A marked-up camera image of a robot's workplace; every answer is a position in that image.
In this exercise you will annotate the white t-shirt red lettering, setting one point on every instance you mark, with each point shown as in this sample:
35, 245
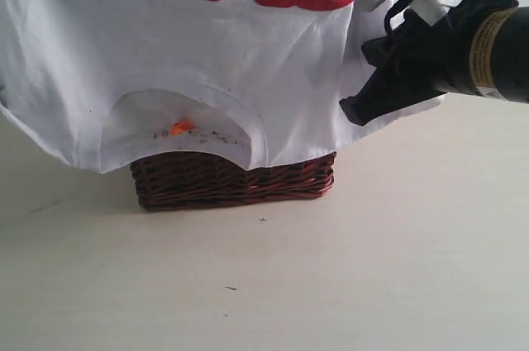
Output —
99, 84

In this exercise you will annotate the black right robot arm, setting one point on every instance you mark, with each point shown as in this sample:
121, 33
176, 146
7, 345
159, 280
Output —
434, 47

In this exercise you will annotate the dark red wicker basket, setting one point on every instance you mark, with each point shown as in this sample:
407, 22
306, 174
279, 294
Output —
183, 181

